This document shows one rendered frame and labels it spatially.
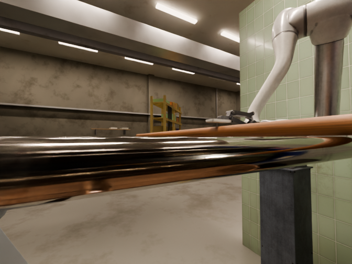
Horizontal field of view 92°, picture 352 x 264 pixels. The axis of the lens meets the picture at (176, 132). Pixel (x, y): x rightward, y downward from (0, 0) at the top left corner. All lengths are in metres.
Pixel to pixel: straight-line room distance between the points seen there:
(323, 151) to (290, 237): 1.04
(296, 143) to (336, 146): 0.08
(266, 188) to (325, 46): 0.78
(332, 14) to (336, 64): 0.21
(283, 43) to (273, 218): 0.94
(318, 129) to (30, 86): 8.80
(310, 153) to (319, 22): 0.87
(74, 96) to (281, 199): 8.28
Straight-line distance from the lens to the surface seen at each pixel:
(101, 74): 9.02
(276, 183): 1.19
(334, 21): 1.04
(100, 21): 4.78
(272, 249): 1.35
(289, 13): 1.08
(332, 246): 1.82
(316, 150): 0.22
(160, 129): 5.73
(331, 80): 1.09
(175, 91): 10.16
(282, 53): 0.94
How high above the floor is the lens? 1.17
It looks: 2 degrees up
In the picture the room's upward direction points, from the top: straight up
